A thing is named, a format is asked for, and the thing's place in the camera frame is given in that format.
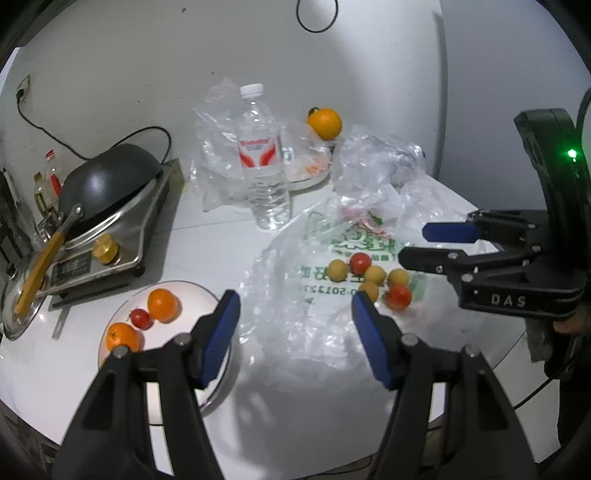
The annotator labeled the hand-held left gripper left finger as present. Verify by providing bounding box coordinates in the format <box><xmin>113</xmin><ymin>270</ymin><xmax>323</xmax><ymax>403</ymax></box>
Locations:
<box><xmin>53</xmin><ymin>290</ymin><xmax>242</xmax><ymax>480</ymax></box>

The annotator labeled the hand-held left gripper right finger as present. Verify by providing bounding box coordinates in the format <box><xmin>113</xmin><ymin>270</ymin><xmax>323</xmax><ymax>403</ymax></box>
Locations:
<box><xmin>351</xmin><ymin>292</ymin><xmax>539</xmax><ymax>480</ymax></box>

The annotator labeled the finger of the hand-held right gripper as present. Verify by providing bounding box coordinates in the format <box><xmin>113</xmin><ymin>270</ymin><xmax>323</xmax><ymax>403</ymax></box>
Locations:
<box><xmin>422</xmin><ymin>209</ymin><xmax>549</xmax><ymax>246</ymax></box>
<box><xmin>398</xmin><ymin>246</ymin><xmax>546</xmax><ymax>283</ymax></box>

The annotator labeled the white plate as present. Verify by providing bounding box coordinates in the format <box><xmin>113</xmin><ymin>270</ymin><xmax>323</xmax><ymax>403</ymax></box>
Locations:
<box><xmin>98</xmin><ymin>280</ymin><xmax>234</xmax><ymax>407</ymax></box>

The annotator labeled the tangerine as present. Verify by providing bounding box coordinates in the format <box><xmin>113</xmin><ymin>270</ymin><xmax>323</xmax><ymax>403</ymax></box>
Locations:
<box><xmin>106</xmin><ymin>322</ymin><xmax>143</xmax><ymax>354</ymax></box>
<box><xmin>147</xmin><ymin>288</ymin><xmax>181</xmax><ymax>323</ymax></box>

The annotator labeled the printed plastic bag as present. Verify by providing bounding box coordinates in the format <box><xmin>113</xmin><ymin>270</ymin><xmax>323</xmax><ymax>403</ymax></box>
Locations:
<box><xmin>238</xmin><ymin>178</ymin><xmax>485</xmax><ymax>374</ymax></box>

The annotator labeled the person's right hand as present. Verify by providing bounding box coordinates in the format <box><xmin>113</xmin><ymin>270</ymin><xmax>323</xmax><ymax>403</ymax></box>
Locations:
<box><xmin>553</xmin><ymin>305</ymin><xmax>591</xmax><ymax>335</ymax></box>

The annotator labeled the crumpled clear plastic bag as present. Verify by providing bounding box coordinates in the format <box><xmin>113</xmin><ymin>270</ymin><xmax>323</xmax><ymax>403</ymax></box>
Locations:
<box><xmin>332</xmin><ymin>124</ymin><xmax>430</xmax><ymax>197</ymax></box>

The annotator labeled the steel countertop stove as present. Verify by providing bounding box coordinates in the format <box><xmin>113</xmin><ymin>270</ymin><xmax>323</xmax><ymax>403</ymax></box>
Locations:
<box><xmin>34</xmin><ymin>158</ymin><xmax>183</xmax><ymax>309</ymax></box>

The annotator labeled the white bowl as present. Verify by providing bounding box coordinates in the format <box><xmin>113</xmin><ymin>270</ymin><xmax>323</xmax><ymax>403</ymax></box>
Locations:
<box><xmin>281</xmin><ymin>148</ymin><xmax>332</xmax><ymax>191</ymax></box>

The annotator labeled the clear plastic water bottle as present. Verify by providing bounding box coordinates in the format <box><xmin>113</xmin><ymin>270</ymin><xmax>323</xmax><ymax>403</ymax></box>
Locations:
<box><xmin>237</xmin><ymin>84</ymin><xmax>293</xmax><ymax>230</ymax></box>

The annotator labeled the large orange with leaf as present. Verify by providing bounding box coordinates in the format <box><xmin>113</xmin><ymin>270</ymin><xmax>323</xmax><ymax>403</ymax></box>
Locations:
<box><xmin>307</xmin><ymin>107</ymin><xmax>343</xmax><ymax>140</ymax></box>

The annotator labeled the metal fitting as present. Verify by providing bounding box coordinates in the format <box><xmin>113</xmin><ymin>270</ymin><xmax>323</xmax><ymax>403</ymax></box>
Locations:
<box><xmin>38</xmin><ymin>210</ymin><xmax>63</xmax><ymax>238</ymax></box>

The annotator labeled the glass pot lid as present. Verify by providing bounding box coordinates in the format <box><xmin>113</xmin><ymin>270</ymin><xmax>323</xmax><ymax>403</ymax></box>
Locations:
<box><xmin>1</xmin><ymin>251</ymin><xmax>61</xmax><ymax>341</ymax></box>

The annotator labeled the dark oil bottle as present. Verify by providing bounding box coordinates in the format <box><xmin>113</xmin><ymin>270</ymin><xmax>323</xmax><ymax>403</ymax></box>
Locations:
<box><xmin>32</xmin><ymin>172</ymin><xmax>51</xmax><ymax>213</ymax></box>

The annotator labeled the red label oil bottle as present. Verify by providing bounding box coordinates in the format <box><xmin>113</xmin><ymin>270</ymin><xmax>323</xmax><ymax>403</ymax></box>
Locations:
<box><xmin>45</xmin><ymin>148</ymin><xmax>64</xmax><ymax>197</ymax></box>

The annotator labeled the black wok with wooden handle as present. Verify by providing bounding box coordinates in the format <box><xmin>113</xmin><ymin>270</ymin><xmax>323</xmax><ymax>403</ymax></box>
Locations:
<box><xmin>14</xmin><ymin>143</ymin><xmax>163</xmax><ymax>317</ymax></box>

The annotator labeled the black range hood power cable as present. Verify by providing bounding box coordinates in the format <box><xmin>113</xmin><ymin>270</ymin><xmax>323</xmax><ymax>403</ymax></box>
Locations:
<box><xmin>296</xmin><ymin>0</ymin><xmax>340</xmax><ymax>33</ymax></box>

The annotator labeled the black stove power cable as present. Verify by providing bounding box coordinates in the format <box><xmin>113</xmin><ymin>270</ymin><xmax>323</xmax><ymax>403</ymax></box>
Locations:
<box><xmin>17</xmin><ymin>90</ymin><xmax>173</xmax><ymax>166</ymax></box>

